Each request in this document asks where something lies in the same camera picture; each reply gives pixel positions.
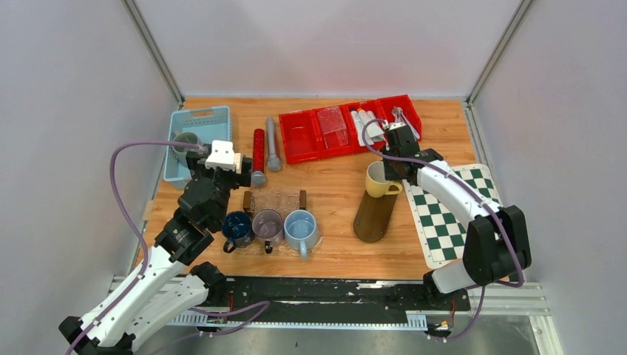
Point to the cream yellow mug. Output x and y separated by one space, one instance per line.
377 185

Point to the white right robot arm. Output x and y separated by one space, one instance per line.
497 242

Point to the light blue plastic basket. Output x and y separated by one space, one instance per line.
208 124

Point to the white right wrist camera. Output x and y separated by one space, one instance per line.
395 125

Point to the silver microphone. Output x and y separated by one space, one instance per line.
274 162

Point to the white toothpaste tube left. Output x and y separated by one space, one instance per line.
359 126

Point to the light blue mug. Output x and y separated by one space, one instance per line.
301 231

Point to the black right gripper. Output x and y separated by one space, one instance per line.
390 174

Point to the aluminium corner frame post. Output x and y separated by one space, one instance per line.
521 12

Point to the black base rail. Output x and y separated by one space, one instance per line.
299 300

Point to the white toothpaste tube middle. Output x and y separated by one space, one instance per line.
366 117

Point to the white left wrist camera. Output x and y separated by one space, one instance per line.
221 155

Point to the green white chessboard mat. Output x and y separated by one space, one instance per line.
441 236

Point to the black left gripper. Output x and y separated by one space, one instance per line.
193 159

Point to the red bin with toothpaste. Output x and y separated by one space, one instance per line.
372 106

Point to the red glitter microphone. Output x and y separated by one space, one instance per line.
258 166

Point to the clear textured plastic sheet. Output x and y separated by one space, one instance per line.
332 126

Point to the dark blue mug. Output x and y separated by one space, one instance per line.
237 229

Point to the purple grey mug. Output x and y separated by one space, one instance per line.
267 226

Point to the brown oval wooden tray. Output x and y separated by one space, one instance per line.
373 217

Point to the white toy brick block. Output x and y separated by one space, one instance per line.
238 162

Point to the left aluminium frame post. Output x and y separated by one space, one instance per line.
153 49

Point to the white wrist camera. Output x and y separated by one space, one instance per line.
395 125
221 155

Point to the white toothpaste tube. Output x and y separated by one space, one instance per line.
366 117
359 126

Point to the grey toothpaste tube right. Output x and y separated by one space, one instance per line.
375 132

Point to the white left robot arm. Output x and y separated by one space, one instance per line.
133 311

